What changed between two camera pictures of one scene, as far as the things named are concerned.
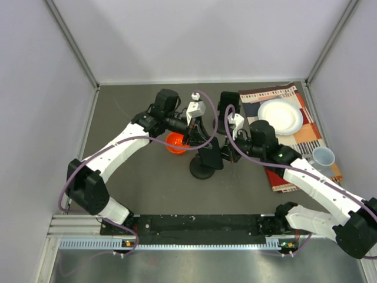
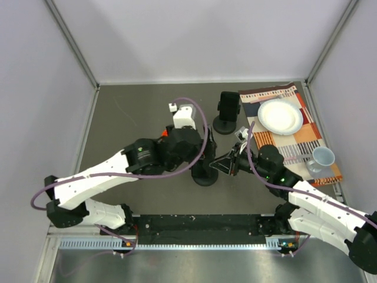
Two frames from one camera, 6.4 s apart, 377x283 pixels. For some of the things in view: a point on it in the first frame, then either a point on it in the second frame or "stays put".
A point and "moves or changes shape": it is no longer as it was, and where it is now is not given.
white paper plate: (284, 115) stays put
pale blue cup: (323, 156) stays put
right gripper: (229, 151) -> (225, 164)
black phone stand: (198, 171) moves or changes shape
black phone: (227, 98) stays put
